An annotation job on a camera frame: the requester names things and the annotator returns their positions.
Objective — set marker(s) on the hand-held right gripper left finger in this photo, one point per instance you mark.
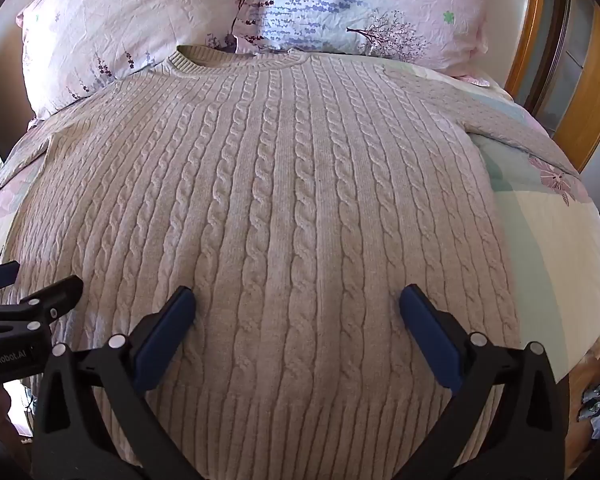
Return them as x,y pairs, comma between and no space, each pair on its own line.
162,332

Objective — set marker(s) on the pink floral pillow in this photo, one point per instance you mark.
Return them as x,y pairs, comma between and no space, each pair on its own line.
125,25

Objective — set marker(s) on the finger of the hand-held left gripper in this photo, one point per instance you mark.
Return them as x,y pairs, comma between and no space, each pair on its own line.
55,295
0,276

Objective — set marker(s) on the wooden headboard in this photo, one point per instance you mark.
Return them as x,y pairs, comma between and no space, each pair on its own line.
527,25

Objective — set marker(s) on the wooden cabinet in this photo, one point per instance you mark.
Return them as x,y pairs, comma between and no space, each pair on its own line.
582,90

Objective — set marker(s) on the lavender print floral pillow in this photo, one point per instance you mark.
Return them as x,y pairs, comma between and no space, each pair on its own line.
370,7

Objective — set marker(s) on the pastel patchwork floral quilt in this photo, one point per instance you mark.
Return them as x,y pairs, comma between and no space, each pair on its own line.
550,240

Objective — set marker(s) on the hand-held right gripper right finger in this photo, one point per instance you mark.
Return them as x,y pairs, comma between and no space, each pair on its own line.
427,332

